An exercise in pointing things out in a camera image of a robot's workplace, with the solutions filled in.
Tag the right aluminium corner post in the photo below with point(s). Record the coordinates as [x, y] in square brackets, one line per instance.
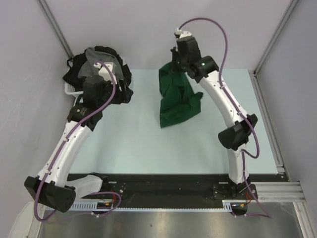
[277, 33]

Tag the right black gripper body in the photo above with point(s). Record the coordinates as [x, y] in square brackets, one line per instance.
[178, 64]

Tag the black t shirt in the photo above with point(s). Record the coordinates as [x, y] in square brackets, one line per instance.
[81, 66]

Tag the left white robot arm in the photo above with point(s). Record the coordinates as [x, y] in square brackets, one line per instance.
[50, 187]

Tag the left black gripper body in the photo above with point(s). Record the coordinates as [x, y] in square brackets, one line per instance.
[108, 88]

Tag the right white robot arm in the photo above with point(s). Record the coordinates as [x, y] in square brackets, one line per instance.
[235, 137]

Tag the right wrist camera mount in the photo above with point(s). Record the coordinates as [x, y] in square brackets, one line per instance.
[179, 33]

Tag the aluminium corner post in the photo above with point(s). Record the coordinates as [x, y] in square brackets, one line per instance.
[48, 14]
[277, 33]

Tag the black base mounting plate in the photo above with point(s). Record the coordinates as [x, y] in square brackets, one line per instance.
[164, 178]

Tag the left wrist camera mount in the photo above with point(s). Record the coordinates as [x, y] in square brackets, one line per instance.
[103, 72]

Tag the green t shirt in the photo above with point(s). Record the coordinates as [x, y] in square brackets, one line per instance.
[179, 102]

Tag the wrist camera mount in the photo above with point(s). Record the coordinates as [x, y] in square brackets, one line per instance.
[179, 33]
[103, 72]

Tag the white plastic laundry basket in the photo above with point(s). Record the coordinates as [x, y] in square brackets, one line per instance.
[70, 90]

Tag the left aluminium corner post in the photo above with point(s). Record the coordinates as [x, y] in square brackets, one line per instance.
[48, 14]

